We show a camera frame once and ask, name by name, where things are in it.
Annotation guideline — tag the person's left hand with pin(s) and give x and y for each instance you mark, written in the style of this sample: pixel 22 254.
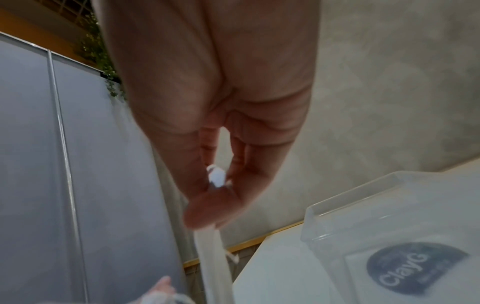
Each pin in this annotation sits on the person's left hand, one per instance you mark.
pixel 162 286

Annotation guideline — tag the person's right hand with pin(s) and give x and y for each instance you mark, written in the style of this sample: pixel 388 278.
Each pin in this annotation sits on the person's right hand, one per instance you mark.
pixel 210 74

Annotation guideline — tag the white translucent plastic bag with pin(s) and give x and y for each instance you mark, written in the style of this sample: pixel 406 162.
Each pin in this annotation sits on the white translucent plastic bag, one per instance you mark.
pixel 212 267

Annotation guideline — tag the grey partition panel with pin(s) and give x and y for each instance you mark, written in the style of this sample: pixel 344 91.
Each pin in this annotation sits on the grey partition panel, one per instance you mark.
pixel 30 178
pixel 120 193

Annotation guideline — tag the green hanging plant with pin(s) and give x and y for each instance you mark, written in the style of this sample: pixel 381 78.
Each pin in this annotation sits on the green hanging plant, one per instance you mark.
pixel 98 53

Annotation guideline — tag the clear plastic container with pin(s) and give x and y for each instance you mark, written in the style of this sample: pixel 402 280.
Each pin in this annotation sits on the clear plastic container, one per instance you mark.
pixel 393 213

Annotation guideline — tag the white packet with dark round label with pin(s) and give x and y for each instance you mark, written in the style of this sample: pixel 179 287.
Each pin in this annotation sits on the white packet with dark round label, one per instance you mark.
pixel 408 273

